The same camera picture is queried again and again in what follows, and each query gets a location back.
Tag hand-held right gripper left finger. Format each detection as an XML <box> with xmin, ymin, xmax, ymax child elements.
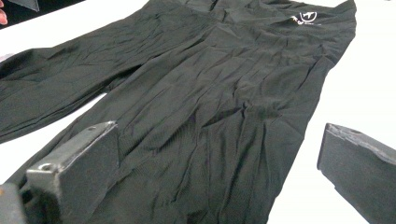
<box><xmin>25</xmin><ymin>120</ymin><xmax>121</xmax><ymax>224</ymax></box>

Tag black pants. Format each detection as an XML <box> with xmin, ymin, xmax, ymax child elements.
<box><xmin>0</xmin><ymin>0</ymin><xmax>358</xmax><ymax>224</ymax></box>

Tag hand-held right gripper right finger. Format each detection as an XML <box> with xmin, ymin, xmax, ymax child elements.
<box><xmin>317</xmin><ymin>122</ymin><xmax>396</xmax><ymax>224</ymax></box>

